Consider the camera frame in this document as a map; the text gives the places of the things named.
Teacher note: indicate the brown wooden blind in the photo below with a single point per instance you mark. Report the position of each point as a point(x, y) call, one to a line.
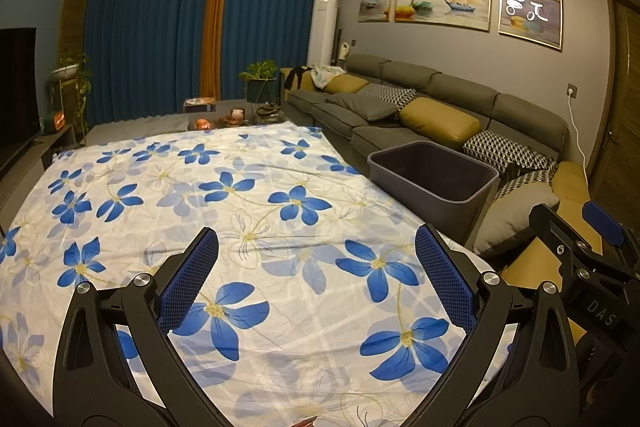
point(76, 7)

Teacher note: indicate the wooden plant stand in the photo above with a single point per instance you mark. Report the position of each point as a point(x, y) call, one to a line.
point(62, 102)

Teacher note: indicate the white standing air conditioner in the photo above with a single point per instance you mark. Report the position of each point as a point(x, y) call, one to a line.
point(322, 32)

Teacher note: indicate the orange fruit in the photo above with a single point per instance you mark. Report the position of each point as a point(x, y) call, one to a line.
point(204, 124)

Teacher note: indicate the orange curtain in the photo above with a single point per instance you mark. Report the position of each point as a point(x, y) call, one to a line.
point(216, 22)

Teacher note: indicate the black garment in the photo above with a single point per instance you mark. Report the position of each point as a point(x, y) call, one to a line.
point(297, 78)

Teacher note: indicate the brown wooden door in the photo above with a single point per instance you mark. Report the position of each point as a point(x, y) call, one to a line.
point(620, 107)

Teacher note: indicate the tea set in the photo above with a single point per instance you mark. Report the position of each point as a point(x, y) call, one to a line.
point(270, 111)

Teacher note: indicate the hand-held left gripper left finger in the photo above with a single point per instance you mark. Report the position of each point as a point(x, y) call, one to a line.
point(190, 277)

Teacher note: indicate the houndstooth pillow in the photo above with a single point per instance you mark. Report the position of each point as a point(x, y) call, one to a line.
point(530, 181)
point(505, 147)
point(390, 94)

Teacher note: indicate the blue flowered white bed sheet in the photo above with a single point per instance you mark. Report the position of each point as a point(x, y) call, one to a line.
point(280, 297)

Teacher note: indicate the purple hills painting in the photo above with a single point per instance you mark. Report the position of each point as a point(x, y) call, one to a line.
point(531, 4)

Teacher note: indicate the grey television cabinet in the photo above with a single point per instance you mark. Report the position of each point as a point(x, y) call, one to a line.
point(55, 147)

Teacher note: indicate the dark coffee table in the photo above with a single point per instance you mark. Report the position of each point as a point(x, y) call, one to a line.
point(220, 124)

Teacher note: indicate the trailing plant in white pot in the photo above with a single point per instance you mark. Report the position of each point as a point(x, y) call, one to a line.
point(67, 69)

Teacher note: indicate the grey and mustard sofa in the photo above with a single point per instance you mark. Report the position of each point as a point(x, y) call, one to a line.
point(450, 82)

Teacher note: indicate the white garment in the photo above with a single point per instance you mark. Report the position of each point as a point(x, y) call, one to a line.
point(327, 76)

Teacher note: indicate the wall socket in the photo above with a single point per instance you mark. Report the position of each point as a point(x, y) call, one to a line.
point(572, 90)

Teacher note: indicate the beige grey cushion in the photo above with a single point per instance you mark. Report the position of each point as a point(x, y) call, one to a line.
point(515, 217)

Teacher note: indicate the grey plastic bin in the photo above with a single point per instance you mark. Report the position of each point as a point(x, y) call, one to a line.
point(425, 192)

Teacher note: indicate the white plastic jug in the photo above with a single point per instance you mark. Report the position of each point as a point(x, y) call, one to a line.
point(343, 50)

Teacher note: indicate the small orange glowing device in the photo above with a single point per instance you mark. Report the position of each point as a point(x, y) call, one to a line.
point(54, 121)

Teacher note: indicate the small mustard pillow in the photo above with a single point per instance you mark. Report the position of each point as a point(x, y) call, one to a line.
point(346, 83)

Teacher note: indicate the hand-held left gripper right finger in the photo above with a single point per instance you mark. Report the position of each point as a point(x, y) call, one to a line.
point(445, 282)

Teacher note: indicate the small pink figure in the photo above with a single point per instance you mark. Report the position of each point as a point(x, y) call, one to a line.
point(236, 113)

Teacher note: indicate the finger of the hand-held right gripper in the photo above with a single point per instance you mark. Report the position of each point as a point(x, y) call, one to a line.
point(555, 227)
point(605, 224)

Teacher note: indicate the large mustard pillow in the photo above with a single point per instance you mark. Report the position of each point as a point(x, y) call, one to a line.
point(440, 119)

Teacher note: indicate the blue curtain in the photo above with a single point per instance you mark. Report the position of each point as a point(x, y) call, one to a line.
point(280, 17)
point(145, 37)

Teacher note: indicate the printed flat box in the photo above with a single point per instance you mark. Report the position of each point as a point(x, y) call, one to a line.
point(199, 104)

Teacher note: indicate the black television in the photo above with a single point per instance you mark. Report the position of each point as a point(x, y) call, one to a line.
point(17, 97)

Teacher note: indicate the green plant in dark pot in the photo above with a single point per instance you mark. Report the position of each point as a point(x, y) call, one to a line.
point(260, 74)

